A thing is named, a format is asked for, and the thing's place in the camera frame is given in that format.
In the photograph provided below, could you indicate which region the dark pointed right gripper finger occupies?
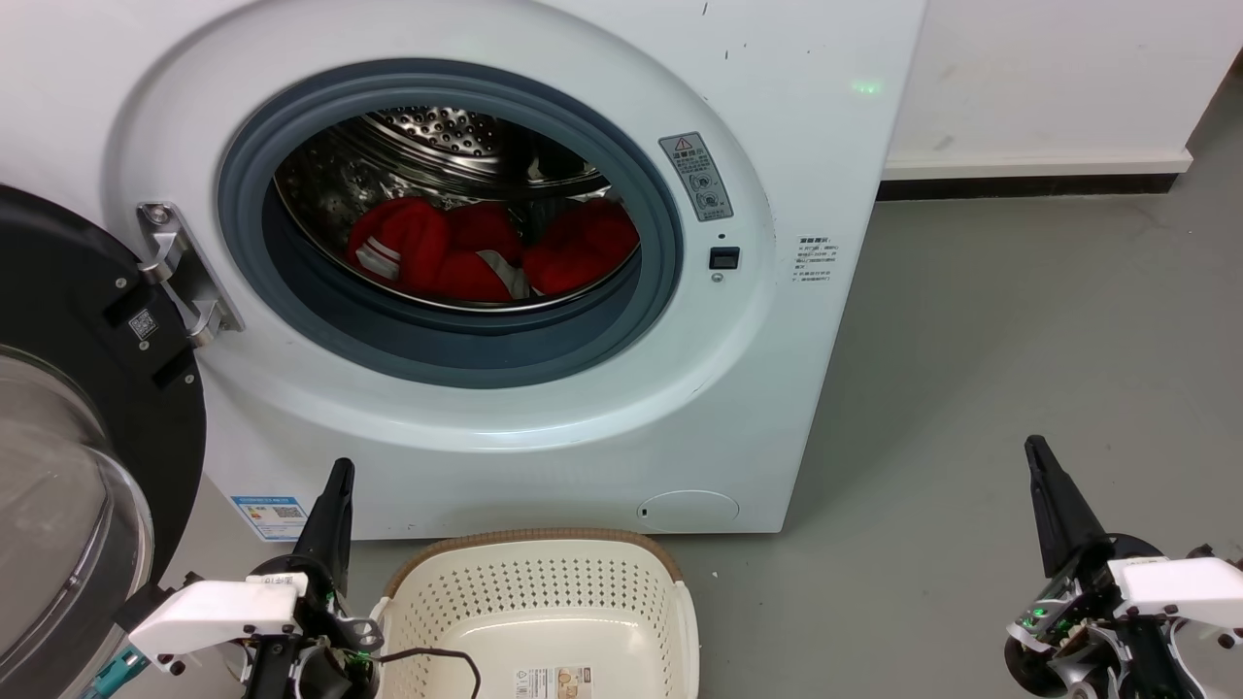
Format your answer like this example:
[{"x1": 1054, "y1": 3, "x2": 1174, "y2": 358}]
[{"x1": 1025, "y1": 434, "x2": 1110, "y2": 580}]

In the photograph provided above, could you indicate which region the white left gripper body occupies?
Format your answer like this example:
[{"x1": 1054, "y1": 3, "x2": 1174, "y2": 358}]
[{"x1": 127, "y1": 572, "x2": 310, "y2": 677}]

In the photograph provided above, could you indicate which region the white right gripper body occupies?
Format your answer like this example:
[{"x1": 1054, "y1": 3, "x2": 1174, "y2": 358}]
[{"x1": 1110, "y1": 556, "x2": 1243, "y2": 649}]

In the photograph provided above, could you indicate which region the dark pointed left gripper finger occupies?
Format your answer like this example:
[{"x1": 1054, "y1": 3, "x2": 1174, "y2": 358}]
[{"x1": 292, "y1": 458, "x2": 356, "y2": 596}]

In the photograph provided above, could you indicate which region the red and white garment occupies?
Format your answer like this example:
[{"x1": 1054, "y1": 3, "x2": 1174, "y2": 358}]
[{"x1": 344, "y1": 196, "x2": 642, "y2": 305}]

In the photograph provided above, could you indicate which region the cream perforated laundry basket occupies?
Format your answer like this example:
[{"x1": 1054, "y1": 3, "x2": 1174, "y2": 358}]
[{"x1": 369, "y1": 528, "x2": 700, "y2": 699}]

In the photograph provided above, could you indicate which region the printed paper product label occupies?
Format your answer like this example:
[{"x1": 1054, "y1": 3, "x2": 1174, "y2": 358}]
[{"x1": 514, "y1": 664, "x2": 596, "y2": 699}]

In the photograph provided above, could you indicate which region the black washer door with glass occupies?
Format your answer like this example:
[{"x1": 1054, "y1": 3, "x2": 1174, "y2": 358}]
[{"x1": 0, "y1": 184, "x2": 209, "y2": 699}]

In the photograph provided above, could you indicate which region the blue energy label sticker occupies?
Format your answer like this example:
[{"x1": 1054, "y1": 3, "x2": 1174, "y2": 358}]
[{"x1": 230, "y1": 494, "x2": 311, "y2": 543}]

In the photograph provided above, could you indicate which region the grey rubber door gasket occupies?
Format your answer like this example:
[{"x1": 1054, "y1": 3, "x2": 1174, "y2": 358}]
[{"x1": 217, "y1": 57, "x2": 686, "y2": 390}]

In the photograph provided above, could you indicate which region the silver metal door hinge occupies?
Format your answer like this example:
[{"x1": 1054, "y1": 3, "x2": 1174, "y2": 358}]
[{"x1": 136, "y1": 201, "x2": 245, "y2": 350}]

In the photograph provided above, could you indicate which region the white front-load washing machine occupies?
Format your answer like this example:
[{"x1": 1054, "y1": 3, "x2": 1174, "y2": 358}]
[{"x1": 0, "y1": 0, "x2": 928, "y2": 541}]

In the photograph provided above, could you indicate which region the white and black baseboard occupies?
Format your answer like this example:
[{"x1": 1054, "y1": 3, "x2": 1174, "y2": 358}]
[{"x1": 876, "y1": 147, "x2": 1194, "y2": 203}]

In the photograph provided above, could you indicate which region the small printed text label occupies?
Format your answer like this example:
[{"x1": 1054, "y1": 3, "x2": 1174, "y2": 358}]
[{"x1": 793, "y1": 235, "x2": 842, "y2": 293}]

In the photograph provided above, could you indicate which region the round white filter cover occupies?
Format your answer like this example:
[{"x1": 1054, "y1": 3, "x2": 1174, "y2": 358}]
[{"x1": 637, "y1": 488, "x2": 740, "y2": 534}]

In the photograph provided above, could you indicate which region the grey warning sticker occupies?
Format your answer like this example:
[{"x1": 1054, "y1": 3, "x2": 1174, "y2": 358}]
[{"x1": 658, "y1": 132, "x2": 735, "y2": 223}]

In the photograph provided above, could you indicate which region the teal cable connector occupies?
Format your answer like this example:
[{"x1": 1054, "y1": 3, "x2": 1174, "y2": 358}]
[{"x1": 82, "y1": 649, "x2": 149, "y2": 699}]

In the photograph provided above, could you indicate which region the thin black cable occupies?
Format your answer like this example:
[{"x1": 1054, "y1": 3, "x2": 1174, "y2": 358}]
[{"x1": 374, "y1": 647, "x2": 484, "y2": 699}]

